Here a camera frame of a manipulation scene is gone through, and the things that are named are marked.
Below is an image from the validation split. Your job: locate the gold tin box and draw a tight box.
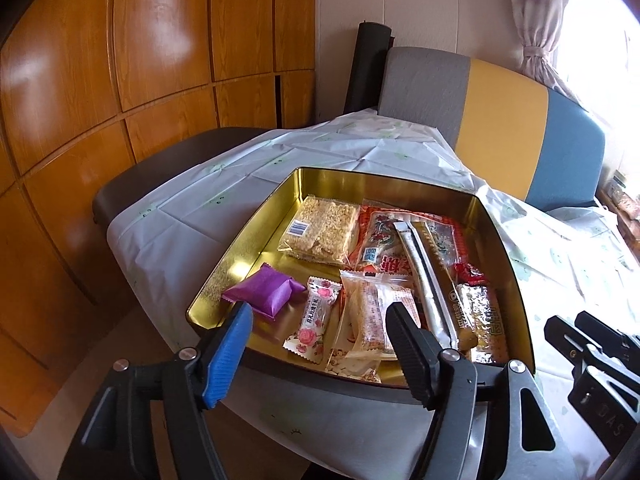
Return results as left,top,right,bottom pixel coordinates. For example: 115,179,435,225
185,166,537,391

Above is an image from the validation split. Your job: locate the window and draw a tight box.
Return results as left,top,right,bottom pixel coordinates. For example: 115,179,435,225
555,0,640,181

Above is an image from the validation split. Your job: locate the black rolled mat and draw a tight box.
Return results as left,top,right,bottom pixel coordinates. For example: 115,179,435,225
342,21,393,113

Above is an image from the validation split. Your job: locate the pink flower snack packet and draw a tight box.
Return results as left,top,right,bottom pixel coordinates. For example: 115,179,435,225
283,275,343,365

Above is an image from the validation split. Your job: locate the rice crispy bar packet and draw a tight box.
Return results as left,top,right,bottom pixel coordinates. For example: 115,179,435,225
277,195,362,268

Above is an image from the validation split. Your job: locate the wooden wardrobe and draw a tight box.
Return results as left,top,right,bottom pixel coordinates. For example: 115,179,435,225
0,0,317,436

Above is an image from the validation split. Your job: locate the tied floral curtain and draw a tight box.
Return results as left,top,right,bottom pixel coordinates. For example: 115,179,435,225
510,0,591,106

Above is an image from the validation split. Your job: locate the grey yellow blue headboard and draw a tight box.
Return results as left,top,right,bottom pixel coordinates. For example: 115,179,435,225
377,46,606,211

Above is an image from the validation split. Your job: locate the small red candy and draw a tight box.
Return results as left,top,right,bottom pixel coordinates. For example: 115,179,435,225
452,261,486,286

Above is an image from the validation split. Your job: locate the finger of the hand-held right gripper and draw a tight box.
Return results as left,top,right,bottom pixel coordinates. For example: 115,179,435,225
545,315,640,442
574,311,640,381

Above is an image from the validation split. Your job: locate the patterned tissue box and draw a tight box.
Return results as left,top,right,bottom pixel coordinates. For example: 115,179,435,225
612,187,640,223

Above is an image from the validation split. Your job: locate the white bean snack packet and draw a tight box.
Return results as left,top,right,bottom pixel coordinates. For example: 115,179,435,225
325,332,401,383

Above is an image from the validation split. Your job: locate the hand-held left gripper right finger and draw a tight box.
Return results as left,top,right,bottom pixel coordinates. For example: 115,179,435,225
386,302,568,480

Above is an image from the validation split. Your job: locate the long brown snack packet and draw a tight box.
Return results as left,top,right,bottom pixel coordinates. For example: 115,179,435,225
422,222,478,351

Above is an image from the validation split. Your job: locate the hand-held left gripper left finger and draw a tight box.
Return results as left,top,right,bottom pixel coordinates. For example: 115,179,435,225
57,302,254,480

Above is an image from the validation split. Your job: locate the purple snack packet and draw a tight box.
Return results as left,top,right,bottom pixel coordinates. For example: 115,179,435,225
221,262,307,320

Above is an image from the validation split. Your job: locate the long silver snack packet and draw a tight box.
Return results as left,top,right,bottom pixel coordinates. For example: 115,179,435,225
392,220,461,348

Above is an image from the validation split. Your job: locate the large red candy bag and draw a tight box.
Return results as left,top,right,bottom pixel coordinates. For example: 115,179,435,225
348,200,468,281

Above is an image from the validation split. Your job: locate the clear cracker packet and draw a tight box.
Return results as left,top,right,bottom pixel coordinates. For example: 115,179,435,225
339,269,422,361

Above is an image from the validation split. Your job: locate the cloud print tablecloth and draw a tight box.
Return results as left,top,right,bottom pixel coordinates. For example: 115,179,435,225
107,112,640,480

